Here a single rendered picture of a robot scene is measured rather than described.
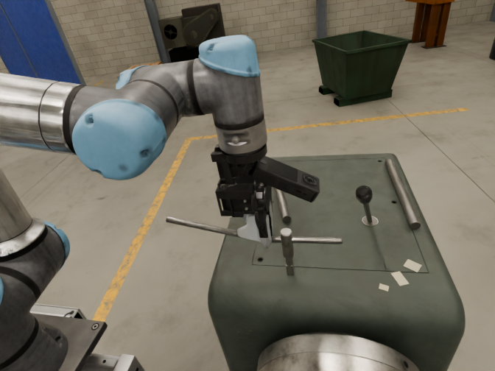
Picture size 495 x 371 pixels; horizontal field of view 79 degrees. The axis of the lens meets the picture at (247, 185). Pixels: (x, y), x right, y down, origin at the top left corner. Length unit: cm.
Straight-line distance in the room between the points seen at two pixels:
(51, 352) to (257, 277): 44
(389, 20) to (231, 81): 1039
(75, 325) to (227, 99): 65
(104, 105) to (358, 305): 52
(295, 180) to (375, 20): 1020
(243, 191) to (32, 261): 46
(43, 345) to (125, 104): 58
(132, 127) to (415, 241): 62
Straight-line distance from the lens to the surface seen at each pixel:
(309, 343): 60
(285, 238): 56
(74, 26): 1172
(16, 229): 73
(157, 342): 219
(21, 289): 74
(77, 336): 84
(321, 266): 66
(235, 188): 49
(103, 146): 31
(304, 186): 48
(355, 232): 74
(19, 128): 37
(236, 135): 43
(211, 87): 41
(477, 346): 219
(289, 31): 1019
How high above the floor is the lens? 175
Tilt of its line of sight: 33 degrees down
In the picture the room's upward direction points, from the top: 10 degrees counter-clockwise
